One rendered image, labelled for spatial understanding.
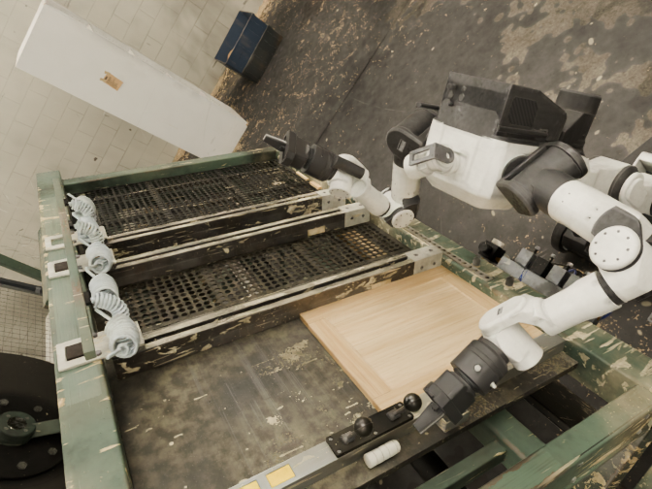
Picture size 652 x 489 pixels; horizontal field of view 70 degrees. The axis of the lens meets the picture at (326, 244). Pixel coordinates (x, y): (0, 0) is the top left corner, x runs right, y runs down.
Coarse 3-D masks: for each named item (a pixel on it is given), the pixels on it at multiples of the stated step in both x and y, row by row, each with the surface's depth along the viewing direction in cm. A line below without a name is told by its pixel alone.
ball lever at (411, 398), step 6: (408, 396) 93; (414, 396) 93; (408, 402) 92; (414, 402) 92; (420, 402) 93; (396, 408) 102; (402, 408) 97; (408, 408) 92; (414, 408) 92; (390, 414) 101; (396, 414) 100
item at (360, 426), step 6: (360, 420) 88; (366, 420) 88; (354, 426) 88; (360, 426) 87; (366, 426) 87; (372, 426) 88; (348, 432) 97; (354, 432) 92; (360, 432) 87; (366, 432) 87; (372, 432) 88; (342, 438) 96; (348, 438) 95; (354, 438) 97
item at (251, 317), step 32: (416, 256) 158; (320, 288) 141; (352, 288) 146; (192, 320) 127; (224, 320) 127; (256, 320) 131; (288, 320) 138; (64, 352) 110; (96, 352) 109; (160, 352) 120; (192, 352) 125
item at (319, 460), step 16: (544, 336) 127; (544, 352) 122; (512, 368) 117; (496, 384) 116; (416, 416) 103; (400, 432) 102; (320, 448) 96; (368, 448) 98; (288, 464) 93; (304, 464) 93; (320, 464) 93; (336, 464) 94; (256, 480) 90; (288, 480) 90; (304, 480) 91
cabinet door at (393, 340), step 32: (384, 288) 150; (416, 288) 151; (448, 288) 151; (320, 320) 136; (352, 320) 136; (384, 320) 136; (416, 320) 137; (448, 320) 137; (352, 352) 124; (384, 352) 125; (416, 352) 125; (448, 352) 125; (384, 384) 114; (416, 384) 114
